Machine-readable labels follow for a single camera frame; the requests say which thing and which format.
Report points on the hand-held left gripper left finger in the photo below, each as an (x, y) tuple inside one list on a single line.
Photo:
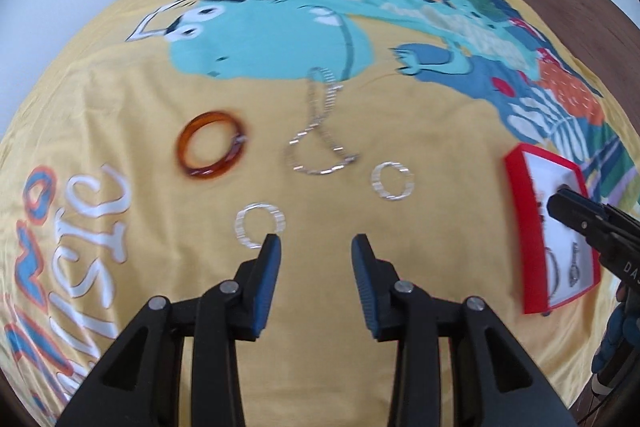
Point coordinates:
[(267, 287)]

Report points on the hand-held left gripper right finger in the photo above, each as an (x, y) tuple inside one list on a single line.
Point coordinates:
[(362, 287)]

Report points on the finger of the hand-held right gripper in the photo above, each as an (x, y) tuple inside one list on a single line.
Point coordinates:
[(570, 209)]

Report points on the red jewelry box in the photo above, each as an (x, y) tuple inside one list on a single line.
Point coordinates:
[(520, 207)]

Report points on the silver twisted bangle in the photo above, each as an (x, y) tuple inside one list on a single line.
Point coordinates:
[(375, 182), (240, 227)]

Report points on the amber bangle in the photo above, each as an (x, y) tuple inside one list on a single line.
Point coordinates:
[(182, 152)]

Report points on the person's right hand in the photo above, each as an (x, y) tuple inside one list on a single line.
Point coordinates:
[(612, 337)]

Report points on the silver wristwatch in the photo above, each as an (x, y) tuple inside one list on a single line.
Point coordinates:
[(575, 272)]

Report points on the thin silver bangle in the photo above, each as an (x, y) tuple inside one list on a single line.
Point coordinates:
[(554, 272)]

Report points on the yellow printed blanket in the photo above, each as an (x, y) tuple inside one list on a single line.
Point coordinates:
[(150, 217)]

